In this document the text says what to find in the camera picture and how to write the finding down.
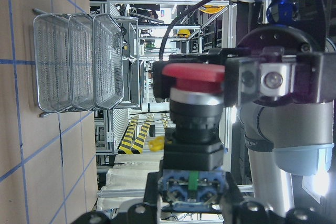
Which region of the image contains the small yellow hard hat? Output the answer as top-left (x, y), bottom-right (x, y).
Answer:
top-left (176, 29), bottom-right (191, 38)

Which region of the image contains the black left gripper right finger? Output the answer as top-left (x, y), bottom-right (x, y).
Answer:
top-left (220, 172), bottom-right (334, 223)

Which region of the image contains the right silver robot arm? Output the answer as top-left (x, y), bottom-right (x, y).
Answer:
top-left (153, 25), bottom-right (335, 223)

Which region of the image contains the red emergency stop button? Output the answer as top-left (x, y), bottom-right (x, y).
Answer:
top-left (158, 63), bottom-right (228, 211)

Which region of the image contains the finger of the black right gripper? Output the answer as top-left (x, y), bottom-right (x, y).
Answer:
top-left (152, 54), bottom-right (225, 99)

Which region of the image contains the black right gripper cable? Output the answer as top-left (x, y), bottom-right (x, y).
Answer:
top-left (158, 0), bottom-right (237, 59)

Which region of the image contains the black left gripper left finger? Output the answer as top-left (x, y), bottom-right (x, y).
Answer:
top-left (73, 173), bottom-right (162, 223)

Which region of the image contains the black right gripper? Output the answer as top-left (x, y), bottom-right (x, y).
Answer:
top-left (221, 25), bottom-right (335, 106)

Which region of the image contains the wire mesh shelf rack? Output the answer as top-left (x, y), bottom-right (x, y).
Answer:
top-left (33, 13), bottom-right (124, 113)

